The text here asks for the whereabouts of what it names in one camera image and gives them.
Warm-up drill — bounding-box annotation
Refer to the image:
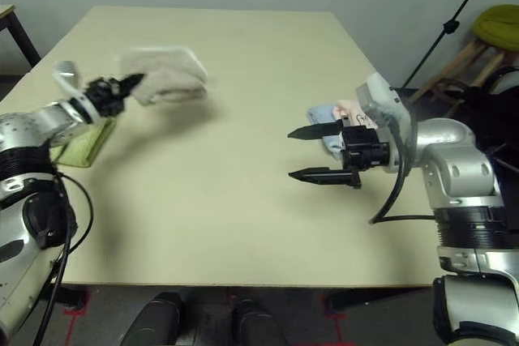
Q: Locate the black office chair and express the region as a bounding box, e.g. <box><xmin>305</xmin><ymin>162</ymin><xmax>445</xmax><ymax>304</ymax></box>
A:
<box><xmin>435</xmin><ymin>65</ymin><xmax>519</xmax><ymax>160</ymax></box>

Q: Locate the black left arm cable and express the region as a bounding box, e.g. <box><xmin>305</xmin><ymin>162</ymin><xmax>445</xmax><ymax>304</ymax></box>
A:
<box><xmin>32</xmin><ymin>169</ymin><xmax>95</xmax><ymax>346</ymax></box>

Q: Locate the beige towel white trim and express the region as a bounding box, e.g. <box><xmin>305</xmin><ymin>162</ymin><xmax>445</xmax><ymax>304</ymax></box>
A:
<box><xmin>117</xmin><ymin>45</ymin><xmax>210</xmax><ymax>107</ymax></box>

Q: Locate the light blue folded towel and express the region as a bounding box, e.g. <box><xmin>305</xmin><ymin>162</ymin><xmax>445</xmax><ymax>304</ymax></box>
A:
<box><xmin>306</xmin><ymin>105</ymin><xmax>345</xmax><ymax>160</ymax></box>

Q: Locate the black stand pole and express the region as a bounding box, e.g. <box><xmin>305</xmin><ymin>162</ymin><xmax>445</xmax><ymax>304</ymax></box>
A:
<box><xmin>403</xmin><ymin>0</ymin><xmax>500</xmax><ymax>88</ymax></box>

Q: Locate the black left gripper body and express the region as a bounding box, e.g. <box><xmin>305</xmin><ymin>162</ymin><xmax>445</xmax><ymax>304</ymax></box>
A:
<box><xmin>84</xmin><ymin>77</ymin><xmax>127</xmax><ymax>120</ymax></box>

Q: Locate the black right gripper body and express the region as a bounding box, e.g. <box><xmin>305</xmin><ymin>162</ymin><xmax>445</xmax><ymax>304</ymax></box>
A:
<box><xmin>339</xmin><ymin>115</ymin><xmax>391</xmax><ymax>173</ymax></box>

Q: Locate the black robot foot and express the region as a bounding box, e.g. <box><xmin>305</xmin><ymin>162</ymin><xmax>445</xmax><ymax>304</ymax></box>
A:
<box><xmin>231</xmin><ymin>299</ymin><xmax>285</xmax><ymax>346</ymax></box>
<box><xmin>121</xmin><ymin>291</ymin><xmax>183</xmax><ymax>346</ymax></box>

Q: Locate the pink folded towel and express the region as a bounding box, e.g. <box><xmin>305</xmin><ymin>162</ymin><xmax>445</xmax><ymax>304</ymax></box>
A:
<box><xmin>332</xmin><ymin>98</ymin><xmax>378</xmax><ymax>130</ymax></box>

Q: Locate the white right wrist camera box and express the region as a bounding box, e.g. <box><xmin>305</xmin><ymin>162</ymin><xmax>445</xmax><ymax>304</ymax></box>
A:
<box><xmin>354</xmin><ymin>72</ymin><xmax>418</xmax><ymax>175</ymax></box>

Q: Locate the black table foot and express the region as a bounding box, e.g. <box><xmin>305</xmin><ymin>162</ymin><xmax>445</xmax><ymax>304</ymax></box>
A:
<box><xmin>326</xmin><ymin>287</ymin><xmax>431</xmax><ymax>314</ymax></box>
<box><xmin>44</xmin><ymin>284</ymin><xmax>88</xmax><ymax>310</ymax></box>

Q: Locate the beige side table dark frame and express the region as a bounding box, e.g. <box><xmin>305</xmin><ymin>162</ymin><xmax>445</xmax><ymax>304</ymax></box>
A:
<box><xmin>0</xmin><ymin>4</ymin><xmax>41</xmax><ymax>67</ymax></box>

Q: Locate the wooden stool green cushion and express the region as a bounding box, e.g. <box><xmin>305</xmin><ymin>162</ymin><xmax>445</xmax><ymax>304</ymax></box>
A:
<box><xmin>409</xmin><ymin>4</ymin><xmax>519</xmax><ymax>104</ymax></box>

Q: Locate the green folded towel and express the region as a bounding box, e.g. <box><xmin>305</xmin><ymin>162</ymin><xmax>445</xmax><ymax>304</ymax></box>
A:
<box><xmin>50</xmin><ymin>117</ymin><xmax>118</xmax><ymax>169</ymax></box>

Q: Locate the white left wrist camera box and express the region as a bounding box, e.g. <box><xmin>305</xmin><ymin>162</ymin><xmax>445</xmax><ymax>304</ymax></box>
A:
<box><xmin>52</xmin><ymin>60</ymin><xmax>88</xmax><ymax>100</ymax></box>

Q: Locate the red floor tape mark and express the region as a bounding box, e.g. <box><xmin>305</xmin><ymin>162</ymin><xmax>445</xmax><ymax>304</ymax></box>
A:
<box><xmin>320</xmin><ymin>295</ymin><xmax>348</xmax><ymax>341</ymax></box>

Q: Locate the black left robot foot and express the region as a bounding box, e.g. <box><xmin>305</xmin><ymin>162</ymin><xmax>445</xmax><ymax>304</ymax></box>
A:
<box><xmin>121</xmin><ymin>291</ymin><xmax>183</xmax><ymax>346</ymax></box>

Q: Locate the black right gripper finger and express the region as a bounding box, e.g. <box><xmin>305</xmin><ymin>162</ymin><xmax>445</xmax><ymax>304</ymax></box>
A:
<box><xmin>287</xmin><ymin>167</ymin><xmax>362</xmax><ymax>190</ymax></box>
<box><xmin>286</xmin><ymin>120</ymin><xmax>345</xmax><ymax>140</ymax></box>

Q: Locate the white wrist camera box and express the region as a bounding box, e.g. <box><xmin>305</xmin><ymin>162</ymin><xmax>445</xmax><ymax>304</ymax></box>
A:
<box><xmin>52</xmin><ymin>60</ymin><xmax>88</xmax><ymax>100</ymax></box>
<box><xmin>354</xmin><ymin>72</ymin><xmax>418</xmax><ymax>175</ymax></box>

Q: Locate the black right robot foot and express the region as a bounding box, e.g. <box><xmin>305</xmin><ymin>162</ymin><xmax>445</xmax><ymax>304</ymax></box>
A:
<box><xmin>231</xmin><ymin>299</ymin><xmax>285</xmax><ymax>346</ymax></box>

